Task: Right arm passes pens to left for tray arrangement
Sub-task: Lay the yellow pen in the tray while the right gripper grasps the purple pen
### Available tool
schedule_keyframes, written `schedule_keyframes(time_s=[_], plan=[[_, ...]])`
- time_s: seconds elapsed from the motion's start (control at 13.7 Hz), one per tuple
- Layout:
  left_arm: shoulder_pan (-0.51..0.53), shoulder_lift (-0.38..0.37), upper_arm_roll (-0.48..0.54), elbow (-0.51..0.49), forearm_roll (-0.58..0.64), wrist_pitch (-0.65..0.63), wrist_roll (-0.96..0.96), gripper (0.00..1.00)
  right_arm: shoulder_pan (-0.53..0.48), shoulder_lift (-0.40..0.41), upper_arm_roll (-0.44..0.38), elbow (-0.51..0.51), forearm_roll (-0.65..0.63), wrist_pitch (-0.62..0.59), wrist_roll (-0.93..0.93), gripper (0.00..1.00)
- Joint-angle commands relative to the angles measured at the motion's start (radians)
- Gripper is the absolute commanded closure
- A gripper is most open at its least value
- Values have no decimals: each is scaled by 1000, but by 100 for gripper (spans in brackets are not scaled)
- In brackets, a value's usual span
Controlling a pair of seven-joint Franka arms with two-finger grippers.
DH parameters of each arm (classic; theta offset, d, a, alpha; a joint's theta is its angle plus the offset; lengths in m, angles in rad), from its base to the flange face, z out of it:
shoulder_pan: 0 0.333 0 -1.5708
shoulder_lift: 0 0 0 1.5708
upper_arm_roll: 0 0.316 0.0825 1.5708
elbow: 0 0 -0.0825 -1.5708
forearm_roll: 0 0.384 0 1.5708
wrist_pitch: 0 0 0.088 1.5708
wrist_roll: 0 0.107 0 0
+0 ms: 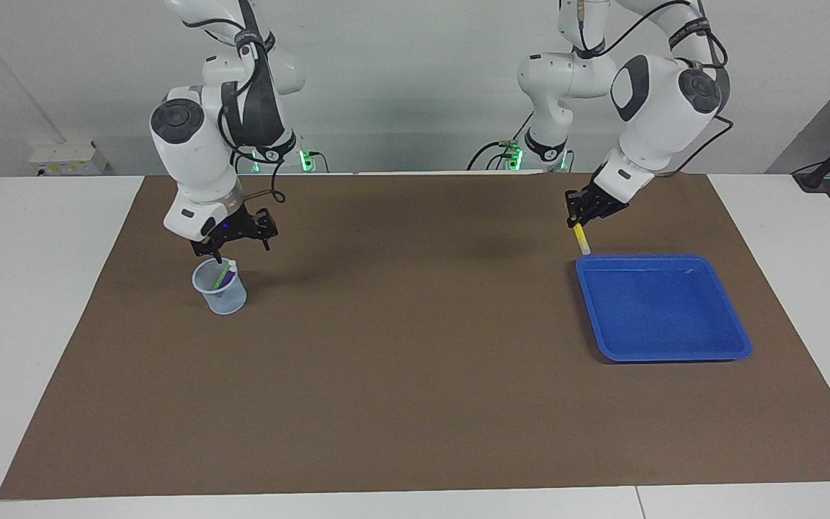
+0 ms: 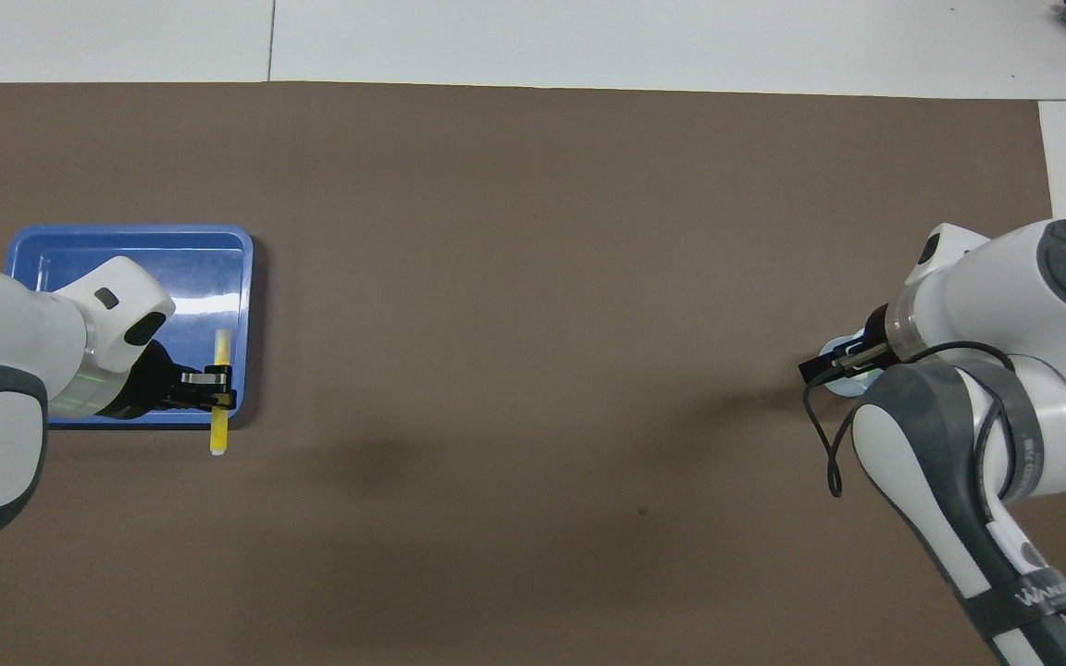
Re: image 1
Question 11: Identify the blue plastic tray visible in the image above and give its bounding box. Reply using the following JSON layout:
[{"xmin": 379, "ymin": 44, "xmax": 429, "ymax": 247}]
[{"xmin": 575, "ymin": 254, "xmax": 753, "ymax": 363}]

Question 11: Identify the translucent mesh pen cup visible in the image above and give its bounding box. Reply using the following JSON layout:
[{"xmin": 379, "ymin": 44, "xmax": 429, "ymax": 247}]
[{"xmin": 192, "ymin": 257, "xmax": 248, "ymax": 316}]

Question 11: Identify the white power box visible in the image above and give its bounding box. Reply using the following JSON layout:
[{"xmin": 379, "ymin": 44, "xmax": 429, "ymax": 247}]
[{"xmin": 29, "ymin": 141, "xmax": 108, "ymax": 177}]

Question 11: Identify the brown table mat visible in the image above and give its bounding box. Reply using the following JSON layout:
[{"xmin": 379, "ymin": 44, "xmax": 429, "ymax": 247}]
[{"xmin": 0, "ymin": 172, "xmax": 830, "ymax": 501}]

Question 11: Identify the black base cable bundle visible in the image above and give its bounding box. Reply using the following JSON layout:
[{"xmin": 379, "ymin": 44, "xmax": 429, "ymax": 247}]
[
  {"xmin": 230, "ymin": 139, "xmax": 259, "ymax": 175},
  {"xmin": 467, "ymin": 108, "xmax": 537, "ymax": 172}
]

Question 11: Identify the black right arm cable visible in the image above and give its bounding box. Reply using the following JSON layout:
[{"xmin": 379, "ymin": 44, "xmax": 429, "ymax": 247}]
[{"xmin": 183, "ymin": 0, "xmax": 287, "ymax": 206}]

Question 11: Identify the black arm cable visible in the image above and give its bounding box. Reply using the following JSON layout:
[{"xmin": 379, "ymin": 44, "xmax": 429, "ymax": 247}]
[
  {"xmin": 572, "ymin": 0, "xmax": 737, "ymax": 175},
  {"xmin": 183, "ymin": 0, "xmax": 287, "ymax": 206}
]

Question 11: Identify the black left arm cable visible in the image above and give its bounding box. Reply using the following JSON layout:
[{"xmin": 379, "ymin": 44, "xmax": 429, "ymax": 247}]
[{"xmin": 572, "ymin": 0, "xmax": 737, "ymax": 175}]

